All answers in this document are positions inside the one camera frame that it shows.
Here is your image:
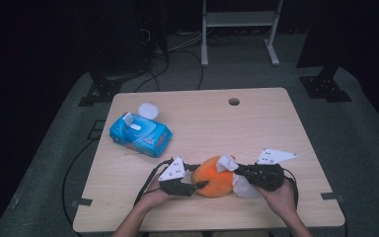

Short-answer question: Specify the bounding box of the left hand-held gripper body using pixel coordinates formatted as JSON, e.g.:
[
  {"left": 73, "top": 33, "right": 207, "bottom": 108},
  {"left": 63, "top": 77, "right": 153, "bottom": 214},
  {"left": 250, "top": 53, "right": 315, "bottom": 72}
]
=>
[{"left": 158, "top": 156, "right": 197, "bottom": 198}]

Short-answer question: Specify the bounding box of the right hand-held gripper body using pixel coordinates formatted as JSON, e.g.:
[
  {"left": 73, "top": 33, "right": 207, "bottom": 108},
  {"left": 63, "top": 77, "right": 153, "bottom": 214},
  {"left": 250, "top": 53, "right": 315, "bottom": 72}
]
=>
[{"left": 243, "top": 148, "right": 299, "bottom": 193}]

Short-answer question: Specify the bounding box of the orange plush toy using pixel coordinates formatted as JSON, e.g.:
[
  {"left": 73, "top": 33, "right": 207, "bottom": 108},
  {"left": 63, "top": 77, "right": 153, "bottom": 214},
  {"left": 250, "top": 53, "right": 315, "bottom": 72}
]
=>
[{"left": 190, "top": 155, "right": 236, "bottom": 198}]

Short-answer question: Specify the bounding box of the white tissue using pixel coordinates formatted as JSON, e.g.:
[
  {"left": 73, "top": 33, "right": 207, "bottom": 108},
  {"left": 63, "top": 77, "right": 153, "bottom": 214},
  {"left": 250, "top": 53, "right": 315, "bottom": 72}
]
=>
[{"left": 215, "top": 153, "right": 263, "bottom": 200}]

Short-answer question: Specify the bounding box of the blue tissue pack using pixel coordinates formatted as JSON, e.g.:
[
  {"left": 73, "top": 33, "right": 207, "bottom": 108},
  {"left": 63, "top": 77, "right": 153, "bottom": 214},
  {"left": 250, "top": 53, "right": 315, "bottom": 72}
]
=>
[{"left": 109, "top": 102, "right": 174, "bottom": 158}]

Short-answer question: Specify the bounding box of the person's right hand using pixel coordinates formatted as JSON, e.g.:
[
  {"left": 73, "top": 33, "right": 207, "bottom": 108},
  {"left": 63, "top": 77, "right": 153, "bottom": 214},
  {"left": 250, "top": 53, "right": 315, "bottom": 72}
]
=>
[{"left": 256, "top": 179, "right": 299, "bottom": 215}]

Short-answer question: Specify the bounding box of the person's left hand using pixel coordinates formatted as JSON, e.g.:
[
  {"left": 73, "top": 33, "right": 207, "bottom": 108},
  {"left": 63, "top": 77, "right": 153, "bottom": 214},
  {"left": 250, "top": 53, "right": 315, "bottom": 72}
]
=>
[{"left": 141, "top": 182, "right": 179, "bottom": 212}]

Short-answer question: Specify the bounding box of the black tape strip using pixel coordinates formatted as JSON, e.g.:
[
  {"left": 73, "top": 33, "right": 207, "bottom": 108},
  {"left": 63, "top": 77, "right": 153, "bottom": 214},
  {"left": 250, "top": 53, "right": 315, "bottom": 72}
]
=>
[
  {"left": 320, "top": 192, "right": 344, "bottom": 202},
  {"left": 70, "top": 197, "right": 94, "bottom": 207}
]

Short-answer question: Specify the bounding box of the black stand base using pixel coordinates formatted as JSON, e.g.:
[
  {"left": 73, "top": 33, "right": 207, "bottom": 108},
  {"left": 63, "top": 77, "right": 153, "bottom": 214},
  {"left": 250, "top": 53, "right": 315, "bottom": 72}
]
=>
[
  {"left": 299, "top": 63, "right": 353, "bottom": 103},
  {"left": 78, "top": 70, "right": 126, "bottom": 108}
]

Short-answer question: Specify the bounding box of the white metal stand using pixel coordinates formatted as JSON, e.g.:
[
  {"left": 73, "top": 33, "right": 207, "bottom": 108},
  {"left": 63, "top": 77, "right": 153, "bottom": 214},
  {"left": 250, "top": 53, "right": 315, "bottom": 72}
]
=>
[{"left": 200, "top": 0, "right": 284, "bottom": 67}]

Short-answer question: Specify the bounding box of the left hand-held gripper cable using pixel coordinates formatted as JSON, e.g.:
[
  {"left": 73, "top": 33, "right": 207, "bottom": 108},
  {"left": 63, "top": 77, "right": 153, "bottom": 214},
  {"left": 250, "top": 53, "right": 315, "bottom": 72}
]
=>
[{"left": 132, "top": 157, "right": 176, "bottom": 207}]

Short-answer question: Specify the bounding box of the hand-held gripper cable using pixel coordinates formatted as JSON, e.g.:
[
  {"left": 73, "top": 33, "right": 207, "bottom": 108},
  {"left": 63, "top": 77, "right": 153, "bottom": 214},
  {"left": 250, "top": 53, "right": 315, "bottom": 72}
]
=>
[
  {"left": 282, "top": 167, "right": 300, "bottom": 209},
  {"left": 132, "top": 157, "right": 176, "bottom": 207}
]

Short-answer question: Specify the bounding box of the right hand-held gripper cable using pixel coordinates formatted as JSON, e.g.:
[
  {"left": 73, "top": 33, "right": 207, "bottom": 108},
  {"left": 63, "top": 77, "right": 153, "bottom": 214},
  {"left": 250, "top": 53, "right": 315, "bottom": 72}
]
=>
[{"left": 282, "top": 167, "right": 300, "bottom": 209}]

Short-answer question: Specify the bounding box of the black floor cable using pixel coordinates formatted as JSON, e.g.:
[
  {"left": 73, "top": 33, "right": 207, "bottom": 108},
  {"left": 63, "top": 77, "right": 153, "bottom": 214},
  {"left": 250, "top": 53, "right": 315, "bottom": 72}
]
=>
[
  {"left": 61, "top": 137, "right": 96, "bottom": 237},
  {"left": 134, "top": 55, "right": 171, "bottom": 93},
  {"left": 174, "top": 48, "right": 205, "bottom": 91}
]

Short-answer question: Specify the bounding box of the white floor cable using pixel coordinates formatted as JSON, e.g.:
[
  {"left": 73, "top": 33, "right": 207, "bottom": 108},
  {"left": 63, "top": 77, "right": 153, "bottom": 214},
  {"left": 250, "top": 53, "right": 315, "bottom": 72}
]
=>
[{"left": 167, "top": 33, "right": 205, "bottom": 53}]

